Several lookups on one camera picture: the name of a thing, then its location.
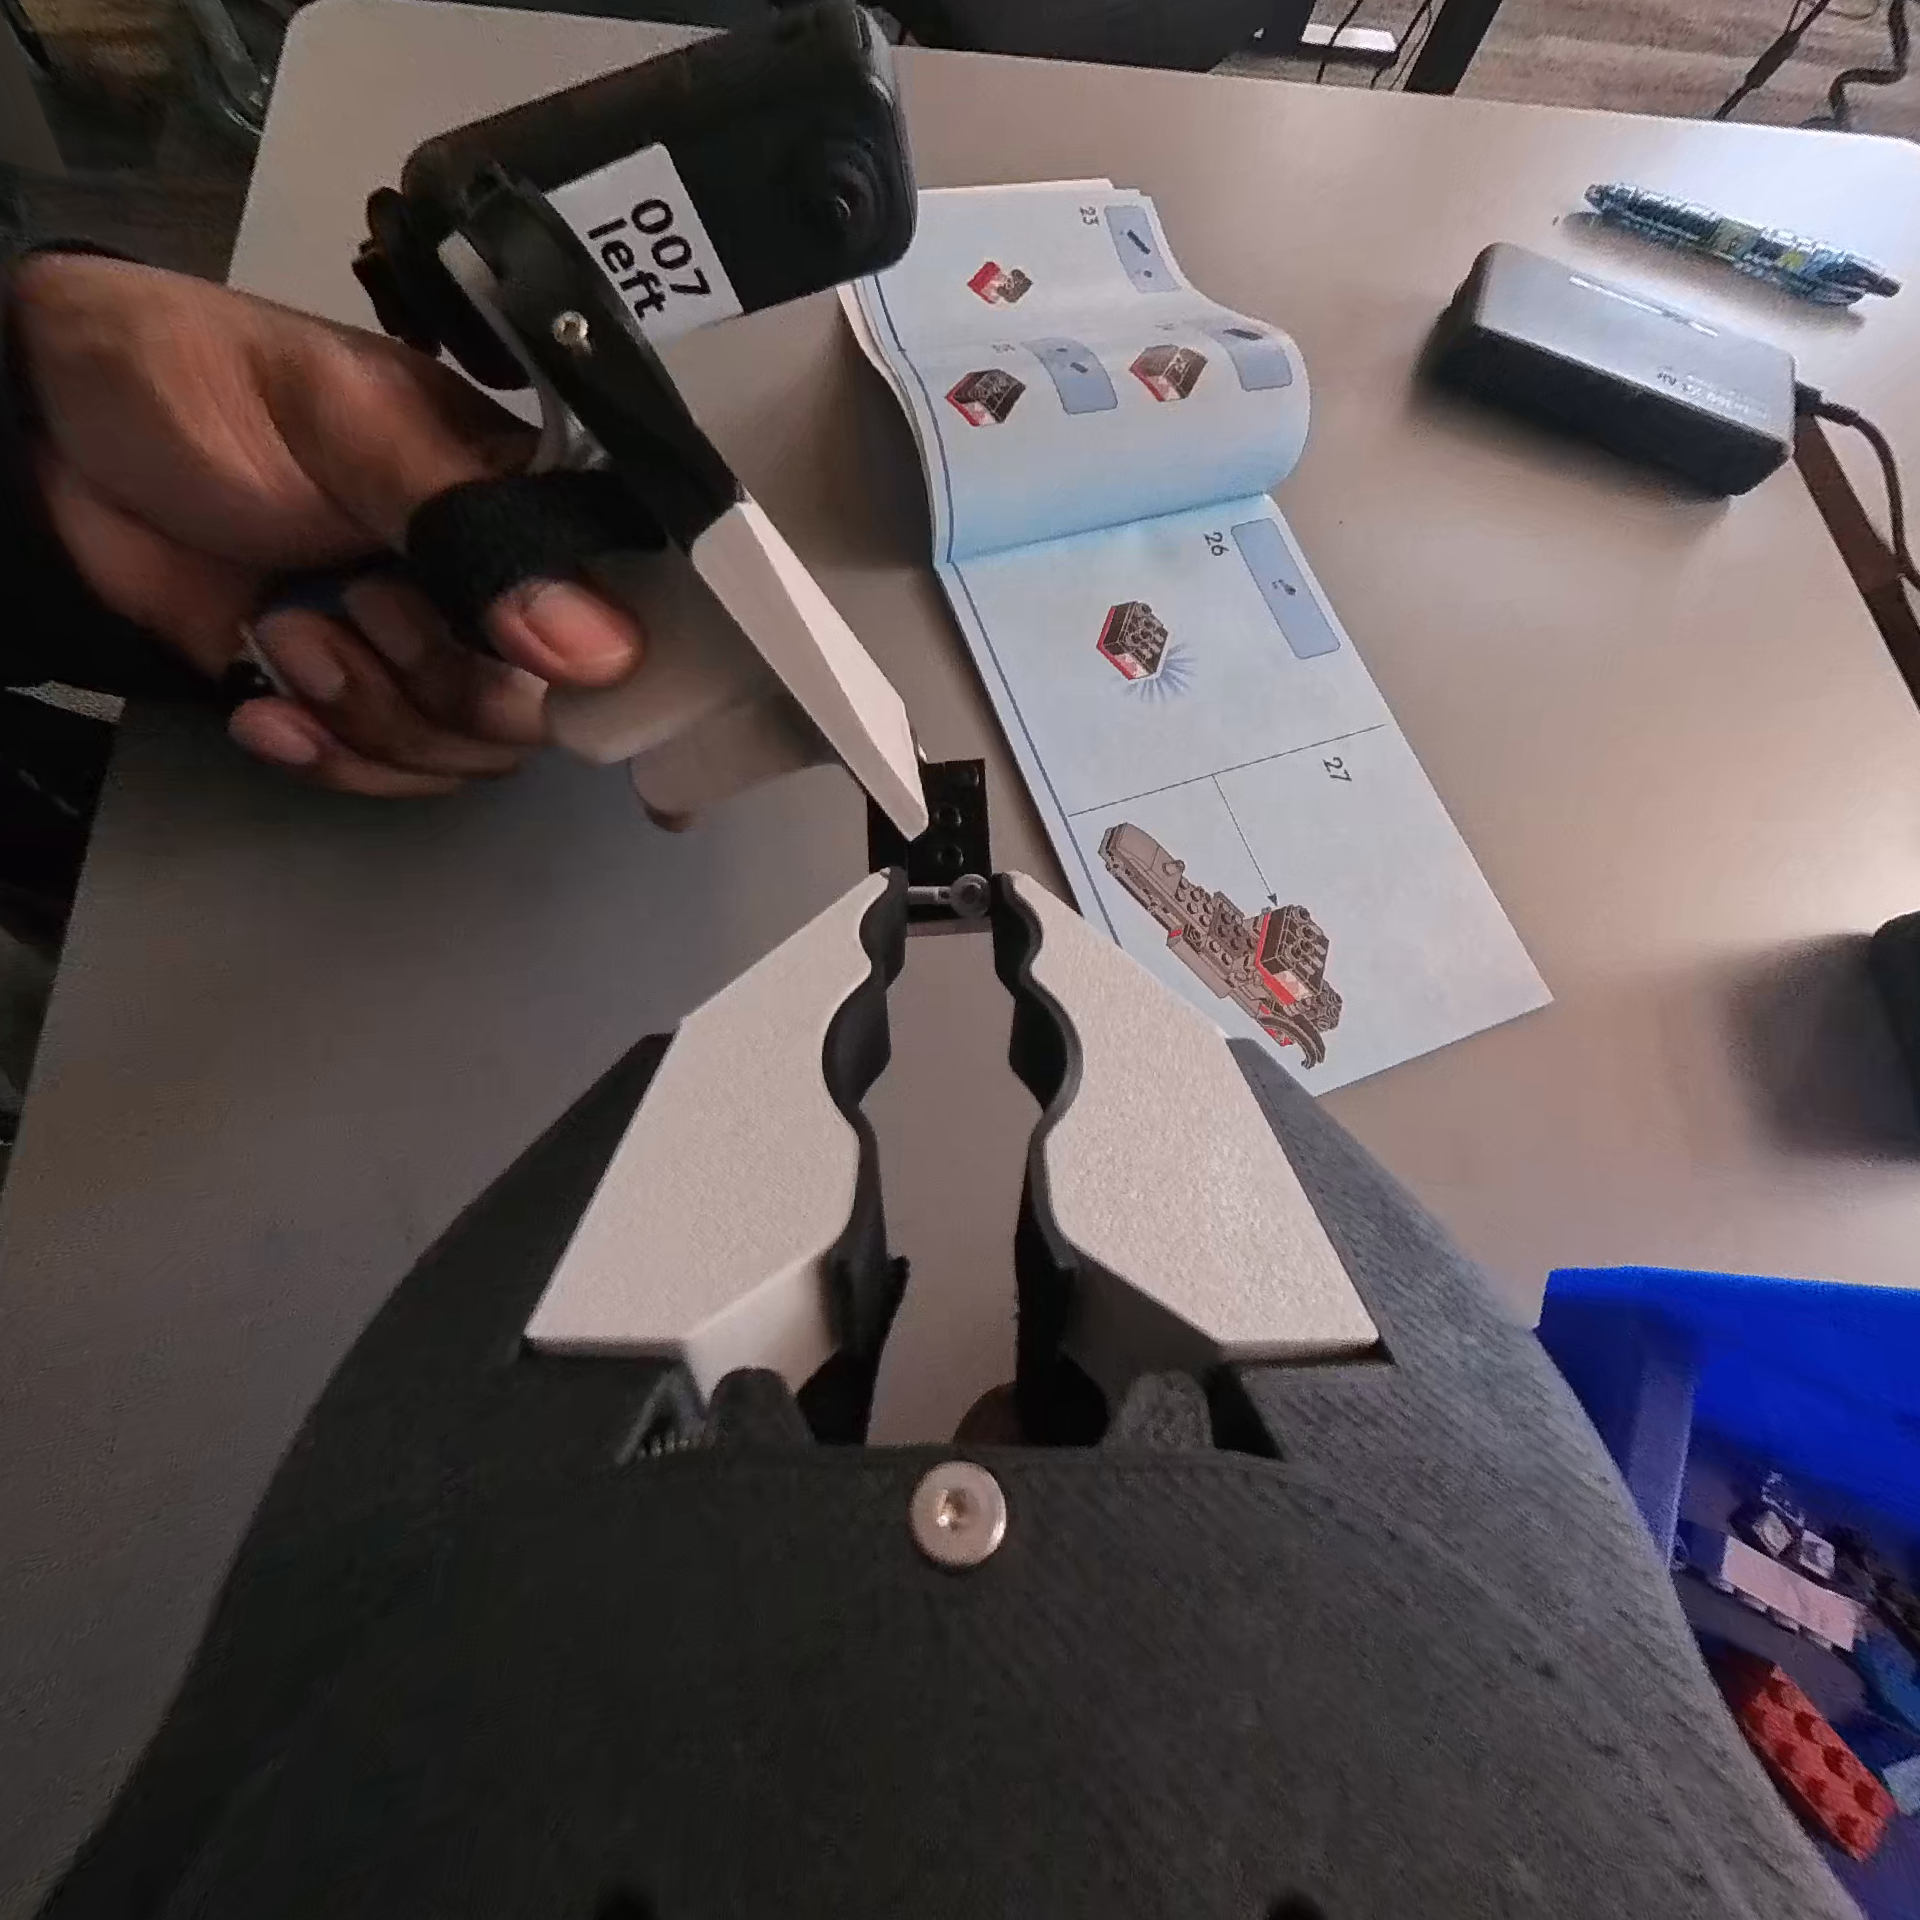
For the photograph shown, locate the person's left forearm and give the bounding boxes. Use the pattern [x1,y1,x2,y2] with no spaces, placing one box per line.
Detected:
[0,241,115,706]

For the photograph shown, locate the light blue instruction booklet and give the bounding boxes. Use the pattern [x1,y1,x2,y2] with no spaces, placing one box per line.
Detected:
[837,183,1553,1097]

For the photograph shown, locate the person's left hand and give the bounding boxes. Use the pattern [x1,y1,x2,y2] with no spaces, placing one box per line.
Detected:
[40,282,646,801]

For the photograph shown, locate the brown flat cable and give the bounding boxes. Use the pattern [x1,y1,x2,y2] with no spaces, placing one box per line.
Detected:
[1795,427,1920,706]

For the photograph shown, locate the blue plastic bin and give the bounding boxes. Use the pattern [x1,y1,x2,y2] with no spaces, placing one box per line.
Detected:
[1536,1263,1920,1920]

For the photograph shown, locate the black power cable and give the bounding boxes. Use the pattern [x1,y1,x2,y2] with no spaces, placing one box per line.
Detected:
[1791,381,1920,595]

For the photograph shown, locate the small black red brick assembly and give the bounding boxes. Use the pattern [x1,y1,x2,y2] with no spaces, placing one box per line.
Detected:
[865,757,993,940]

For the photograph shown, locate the black power bank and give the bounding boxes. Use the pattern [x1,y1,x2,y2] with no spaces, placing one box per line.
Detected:
[1422,242,1799,495]

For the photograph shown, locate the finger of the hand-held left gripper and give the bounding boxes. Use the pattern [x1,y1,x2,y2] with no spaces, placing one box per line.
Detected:
[691,495,932,838]

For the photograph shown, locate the black office chair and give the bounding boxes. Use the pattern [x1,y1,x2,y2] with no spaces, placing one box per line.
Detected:
[901,0,1308,74]

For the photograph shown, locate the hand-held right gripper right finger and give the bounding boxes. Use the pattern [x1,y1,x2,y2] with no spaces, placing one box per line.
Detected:
[993,867,1384,1443]

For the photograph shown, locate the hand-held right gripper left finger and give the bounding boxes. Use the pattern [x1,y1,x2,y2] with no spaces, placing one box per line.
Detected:
[520,870,911,1443]

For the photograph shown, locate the pile of mixed toy bricks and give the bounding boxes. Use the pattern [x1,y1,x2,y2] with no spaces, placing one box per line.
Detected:
[1671,1463,1920,1862]

